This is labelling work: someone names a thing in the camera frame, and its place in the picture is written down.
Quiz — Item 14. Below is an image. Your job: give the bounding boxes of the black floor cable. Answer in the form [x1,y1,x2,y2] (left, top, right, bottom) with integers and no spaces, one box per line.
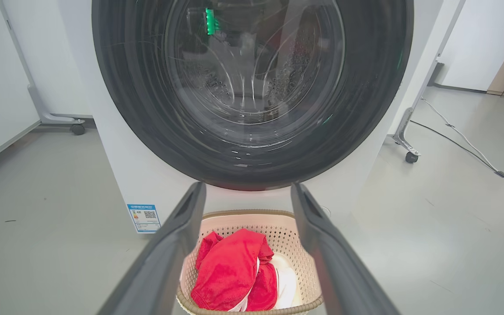
[409,120,504,192]

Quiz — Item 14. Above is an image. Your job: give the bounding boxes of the white front-load washing machine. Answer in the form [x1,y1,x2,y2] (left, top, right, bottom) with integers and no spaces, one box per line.
[57,0,445,235]

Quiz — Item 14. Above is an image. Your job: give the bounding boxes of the white mesh garment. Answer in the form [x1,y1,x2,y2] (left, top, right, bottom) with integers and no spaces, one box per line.
[228,253,303,312]

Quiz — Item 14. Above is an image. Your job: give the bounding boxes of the white floor cable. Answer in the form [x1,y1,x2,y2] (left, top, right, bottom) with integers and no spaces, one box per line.
[420,98,504,210]

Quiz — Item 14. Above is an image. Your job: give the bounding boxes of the blue energy label sticker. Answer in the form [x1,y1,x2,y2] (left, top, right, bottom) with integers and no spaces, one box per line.
[126,203,161,234]

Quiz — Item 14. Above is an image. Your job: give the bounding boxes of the white wheeled partition panel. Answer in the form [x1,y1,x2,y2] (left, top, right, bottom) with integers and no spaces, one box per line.
[387,0,467,164]
[0,0,93,135]

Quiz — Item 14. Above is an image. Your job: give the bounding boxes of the cream perforated laundry basket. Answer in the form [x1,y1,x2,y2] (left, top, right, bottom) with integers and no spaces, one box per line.
[176,209,324,315]

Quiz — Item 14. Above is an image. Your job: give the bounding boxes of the red basketball jersey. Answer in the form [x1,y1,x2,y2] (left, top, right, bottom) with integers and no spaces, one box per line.
[190,228,279,312]

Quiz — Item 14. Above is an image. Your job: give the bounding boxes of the dark round glass washer door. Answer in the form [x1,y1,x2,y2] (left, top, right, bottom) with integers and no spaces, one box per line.
[91,0,414,192]

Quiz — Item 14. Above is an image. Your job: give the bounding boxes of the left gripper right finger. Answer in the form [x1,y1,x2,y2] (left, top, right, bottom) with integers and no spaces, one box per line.
[290,182,401,315]

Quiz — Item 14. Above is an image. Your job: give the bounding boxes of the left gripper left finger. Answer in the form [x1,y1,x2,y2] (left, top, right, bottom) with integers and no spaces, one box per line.
[97,182,208,315]

